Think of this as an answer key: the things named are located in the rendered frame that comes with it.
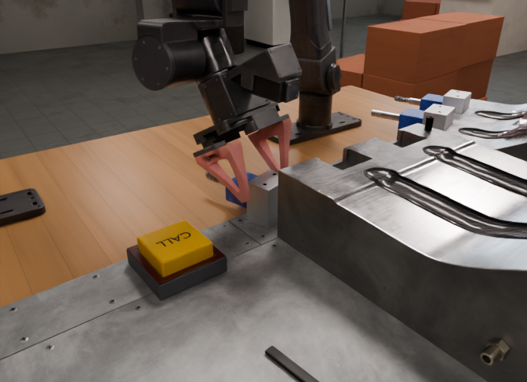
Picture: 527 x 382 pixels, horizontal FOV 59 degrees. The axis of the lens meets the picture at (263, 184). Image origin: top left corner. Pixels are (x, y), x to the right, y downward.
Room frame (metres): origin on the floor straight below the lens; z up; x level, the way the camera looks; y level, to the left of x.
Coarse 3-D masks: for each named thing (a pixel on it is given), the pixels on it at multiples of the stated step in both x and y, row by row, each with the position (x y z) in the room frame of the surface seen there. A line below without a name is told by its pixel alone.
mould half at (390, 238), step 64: (320, 192) 0.42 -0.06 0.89; (384, 192) 0.43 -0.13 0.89; (448, 192) 0.43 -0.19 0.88; (512, 192) 0.43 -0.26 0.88; (320, 256) 0.42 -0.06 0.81; (384, 256) 0.35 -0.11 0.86; (448, 256) 0.32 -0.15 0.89; (512, 256) 0.29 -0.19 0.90; (448, 320) 0.30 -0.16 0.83; (512, 320) 0.26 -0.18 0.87
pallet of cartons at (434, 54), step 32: (384, 32) 2.81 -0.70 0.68; (416, 32) 2.66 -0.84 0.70; (448, 32) 2.84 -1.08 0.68; (480, 32) 3.15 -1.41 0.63; (352, 64) 3.15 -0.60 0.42; (384, 64) 2.79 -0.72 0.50; (416, 64) 2.64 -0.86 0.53; (448, 64) 2.88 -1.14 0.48; (480, 64) 3.24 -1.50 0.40; (416, 96) 2.66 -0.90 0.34; (480, 96) 3.30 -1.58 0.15
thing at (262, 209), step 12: (216, 180) 0.58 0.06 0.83; (252, 180) 0.52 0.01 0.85; (264, 180) 0.52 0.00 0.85; (276, 180) 0.52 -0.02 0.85; (228, 192) 0.54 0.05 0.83; (252, 192) 0.51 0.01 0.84; (264, 192) 0.50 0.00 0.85; (276, 192) 0.51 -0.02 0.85; (240, 204) 0.53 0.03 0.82; (252, 204) 0.51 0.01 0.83; (264, 204) 0.50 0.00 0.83; (276, 204) 0.51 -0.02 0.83; (252, 216) 0.51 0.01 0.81; (264, 216) 0.50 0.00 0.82; (276, 216) 0.51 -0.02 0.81
